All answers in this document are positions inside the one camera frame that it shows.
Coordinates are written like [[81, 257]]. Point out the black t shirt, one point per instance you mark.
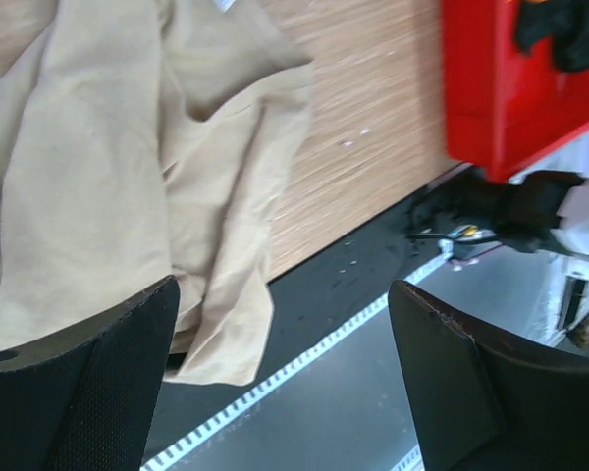
[[566, 22]]

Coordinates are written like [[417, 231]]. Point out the beige t shirt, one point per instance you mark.
[[141, 139]]

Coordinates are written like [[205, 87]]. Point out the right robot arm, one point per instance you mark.
[[548, 210]]

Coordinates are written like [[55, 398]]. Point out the red plastic bin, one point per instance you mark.
[[505, 109]]

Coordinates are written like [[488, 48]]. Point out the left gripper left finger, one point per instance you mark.
[[83, 398]]

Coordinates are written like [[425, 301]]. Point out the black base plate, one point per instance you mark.
[[311, 301]]

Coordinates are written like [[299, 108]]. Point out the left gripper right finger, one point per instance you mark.
[[483, 398]]

